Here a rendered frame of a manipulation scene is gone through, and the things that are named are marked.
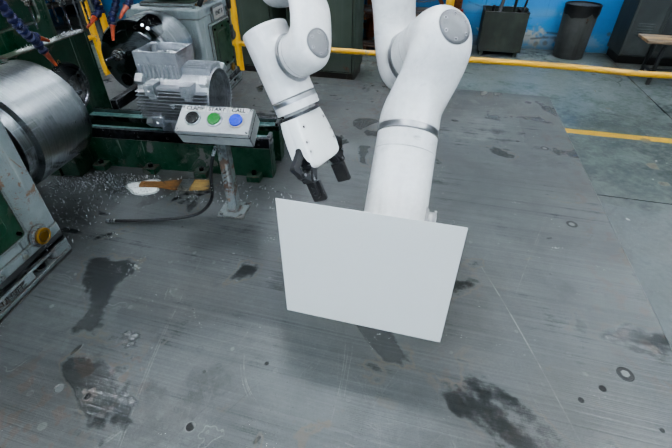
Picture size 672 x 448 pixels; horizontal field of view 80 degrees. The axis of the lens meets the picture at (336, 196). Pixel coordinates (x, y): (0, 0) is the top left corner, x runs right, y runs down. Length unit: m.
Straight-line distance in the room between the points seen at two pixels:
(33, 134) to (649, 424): 1.22
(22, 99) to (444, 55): 0.85
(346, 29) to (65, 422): 3.84
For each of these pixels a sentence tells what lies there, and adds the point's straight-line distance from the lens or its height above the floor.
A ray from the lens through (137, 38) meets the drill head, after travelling 1.51.
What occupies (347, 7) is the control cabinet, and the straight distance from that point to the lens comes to 4.16.
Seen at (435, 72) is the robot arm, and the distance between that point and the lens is 0.78.
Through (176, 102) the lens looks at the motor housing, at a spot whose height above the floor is 1.03.
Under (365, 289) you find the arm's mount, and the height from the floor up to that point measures 0.90.
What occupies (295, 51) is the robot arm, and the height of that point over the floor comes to 1.26.
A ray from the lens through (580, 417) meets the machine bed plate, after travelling 0.80.
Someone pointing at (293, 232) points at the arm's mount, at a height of 1.00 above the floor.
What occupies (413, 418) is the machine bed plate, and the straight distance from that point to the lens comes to 0.71.
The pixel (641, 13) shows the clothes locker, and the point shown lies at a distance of 5.88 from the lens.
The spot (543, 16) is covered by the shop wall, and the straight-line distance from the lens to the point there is 6.10.
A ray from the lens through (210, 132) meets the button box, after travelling 0.92.
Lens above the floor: 1.43
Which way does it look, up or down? 35 degrees down
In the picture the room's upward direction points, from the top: straight up
